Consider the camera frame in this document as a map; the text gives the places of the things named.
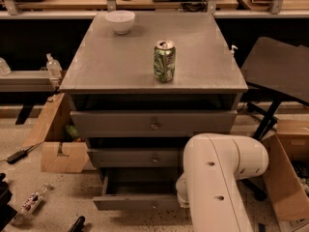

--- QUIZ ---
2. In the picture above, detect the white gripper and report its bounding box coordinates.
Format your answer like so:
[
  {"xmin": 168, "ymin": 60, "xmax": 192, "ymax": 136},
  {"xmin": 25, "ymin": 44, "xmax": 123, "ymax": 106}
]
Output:
[{"xmin": 176, "ymin": 174, "xmax": 189, "ymax": 209}]

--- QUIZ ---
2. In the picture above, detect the grey bottom drawer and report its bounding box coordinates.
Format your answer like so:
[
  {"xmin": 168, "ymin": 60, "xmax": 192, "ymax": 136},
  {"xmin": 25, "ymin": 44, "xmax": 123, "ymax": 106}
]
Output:
[{"xmin": 93, "ymin": 167, "xmax": 180, "ymax": 210}]

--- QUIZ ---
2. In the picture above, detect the grey drawer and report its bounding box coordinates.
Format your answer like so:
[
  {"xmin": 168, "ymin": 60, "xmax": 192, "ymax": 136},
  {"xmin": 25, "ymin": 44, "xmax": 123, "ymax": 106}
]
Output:
[
  {"xmin": 87, "ymin": 148, "xmax": 183, "ymax": 168},
  {"xmin": 70, "ymin": 110, "xmax": 237, "ymax": 138},
  {"xmin": 93, "ymin": 167, "xmax": 180, "ymax": 210}
]

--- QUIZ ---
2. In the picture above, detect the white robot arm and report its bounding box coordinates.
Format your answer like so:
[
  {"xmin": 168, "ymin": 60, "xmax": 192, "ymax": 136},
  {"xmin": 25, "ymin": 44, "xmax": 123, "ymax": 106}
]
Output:
[{"xmin": 176, "ymin": 133, "xmax": 268, "ymax": 232}]

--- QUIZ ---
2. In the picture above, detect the grey middle drawer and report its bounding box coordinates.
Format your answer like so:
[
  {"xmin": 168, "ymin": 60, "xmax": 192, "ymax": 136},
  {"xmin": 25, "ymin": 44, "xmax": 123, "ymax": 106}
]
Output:
[{"xmin": 87, "ymin": 148, "xmax": 183, "ymax": 168}]

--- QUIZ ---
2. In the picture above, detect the grey top drawer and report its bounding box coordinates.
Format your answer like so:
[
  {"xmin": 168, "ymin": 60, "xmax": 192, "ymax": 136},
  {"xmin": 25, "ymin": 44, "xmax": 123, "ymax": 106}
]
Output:
[{"xmin": 70, "ymin": 110, "xmax": 237, "ymax": 138}]

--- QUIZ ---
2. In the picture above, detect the open cardboard box right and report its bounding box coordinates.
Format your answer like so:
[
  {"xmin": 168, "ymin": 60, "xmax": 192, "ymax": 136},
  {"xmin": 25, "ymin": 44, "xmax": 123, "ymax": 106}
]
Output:
[{"xmin": 262, "ymin": 120, "xmax": 309, "ymax": 232}]

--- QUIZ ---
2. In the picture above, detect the open cardboard box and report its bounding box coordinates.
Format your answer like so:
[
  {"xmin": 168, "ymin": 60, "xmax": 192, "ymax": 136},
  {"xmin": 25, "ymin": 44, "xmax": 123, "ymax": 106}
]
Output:
[
  {"xmin": 262, "ymin": 120, "xmax": 309, "ymax": 232},
  {"xmin": 23, "ymin": 94, "xmax": 93, "ymax": 173}
]

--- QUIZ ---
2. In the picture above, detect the grey drawer cabinet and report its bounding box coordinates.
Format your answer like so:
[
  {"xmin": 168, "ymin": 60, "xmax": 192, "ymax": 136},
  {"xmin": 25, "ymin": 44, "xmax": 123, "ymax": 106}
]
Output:
[{"xmin": 58, "ymin": 11, "xmax": 249, "ymax": 182}]

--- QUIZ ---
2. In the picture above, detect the open cardboard box left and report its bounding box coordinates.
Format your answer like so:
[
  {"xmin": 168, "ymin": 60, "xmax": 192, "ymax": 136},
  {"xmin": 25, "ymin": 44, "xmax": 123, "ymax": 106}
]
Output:
[{"xmin": 23, "ymin": 94, "xmax": 93, "ymax": 173}]

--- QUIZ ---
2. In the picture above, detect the black object bottom edge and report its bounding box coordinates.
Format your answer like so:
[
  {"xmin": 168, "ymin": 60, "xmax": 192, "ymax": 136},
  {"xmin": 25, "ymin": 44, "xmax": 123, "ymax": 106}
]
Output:
[{"xmin": 68, "ymin": 216, "xmax": 85, "ymax": 232}]

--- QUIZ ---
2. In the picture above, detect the green soda can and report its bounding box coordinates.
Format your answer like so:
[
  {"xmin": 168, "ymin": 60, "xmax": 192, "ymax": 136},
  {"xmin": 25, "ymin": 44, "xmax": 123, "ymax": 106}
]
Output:
[{"xmin": 154, "ymin": 40, "xmax": 176, "ymax": 83}]

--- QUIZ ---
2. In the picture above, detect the small white pump bottle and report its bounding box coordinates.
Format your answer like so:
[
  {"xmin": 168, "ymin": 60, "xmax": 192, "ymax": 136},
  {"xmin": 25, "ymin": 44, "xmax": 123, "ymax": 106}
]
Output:
[{"xmin": 230, "ymin": 44, "xmax": 238, "ymax": 56}]

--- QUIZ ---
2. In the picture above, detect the clear bottle on floor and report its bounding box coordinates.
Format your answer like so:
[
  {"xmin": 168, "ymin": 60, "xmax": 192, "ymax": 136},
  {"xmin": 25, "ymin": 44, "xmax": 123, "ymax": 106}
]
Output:
[{"xmin": 11, "ymin": 184, "xmax": 51, "ymax": 224}]

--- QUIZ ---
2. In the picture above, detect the black folding table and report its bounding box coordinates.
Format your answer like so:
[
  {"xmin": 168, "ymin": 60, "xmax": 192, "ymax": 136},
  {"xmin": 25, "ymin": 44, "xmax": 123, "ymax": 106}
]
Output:
[{"xmin": 240, "ymin": 37, "xmax": 309, "ymax": 140}]

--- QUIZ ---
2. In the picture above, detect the black power adapter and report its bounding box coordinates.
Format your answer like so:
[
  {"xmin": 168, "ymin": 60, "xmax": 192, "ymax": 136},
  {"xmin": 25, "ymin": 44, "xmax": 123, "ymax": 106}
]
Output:
[{"xmin": 7, "ymin": 150, "xmax": 27, "ymax": 164}]

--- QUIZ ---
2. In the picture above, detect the clear bottle on shelf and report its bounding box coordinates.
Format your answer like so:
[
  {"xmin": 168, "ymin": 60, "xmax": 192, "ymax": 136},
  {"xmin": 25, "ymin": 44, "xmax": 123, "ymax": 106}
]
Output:
[{"xmin": 46, "ymin": 53, "xmax": 62, "ymax": 78}]

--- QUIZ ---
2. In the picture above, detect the white ceramic bowl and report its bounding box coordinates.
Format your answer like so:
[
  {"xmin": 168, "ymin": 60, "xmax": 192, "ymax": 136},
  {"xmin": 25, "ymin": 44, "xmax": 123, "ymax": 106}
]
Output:
[{"xmin": 105, "ymin": 10, "xmax": 135, "ymax": 34}]

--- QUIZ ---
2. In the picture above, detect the black equipment left edge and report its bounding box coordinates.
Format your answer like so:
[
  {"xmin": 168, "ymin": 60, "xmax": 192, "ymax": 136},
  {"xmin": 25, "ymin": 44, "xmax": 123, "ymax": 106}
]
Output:
[{"xmin": 0, "ymin": 173, "xmax": 16, "ymax": 231}]

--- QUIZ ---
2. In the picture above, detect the low grey shelf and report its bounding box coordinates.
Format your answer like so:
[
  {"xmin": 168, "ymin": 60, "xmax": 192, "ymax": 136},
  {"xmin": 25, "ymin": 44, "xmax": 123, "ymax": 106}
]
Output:
[{"xmin": 0, "ymin": 71, "xmax": 60, "ymax": 92}]

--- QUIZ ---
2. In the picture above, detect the clear container far left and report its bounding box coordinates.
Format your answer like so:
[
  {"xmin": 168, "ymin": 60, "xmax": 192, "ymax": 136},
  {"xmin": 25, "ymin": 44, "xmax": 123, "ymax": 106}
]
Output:
[{"xmin": 0, "ymin": 58, "xmax": 11, "ymax": 75}]

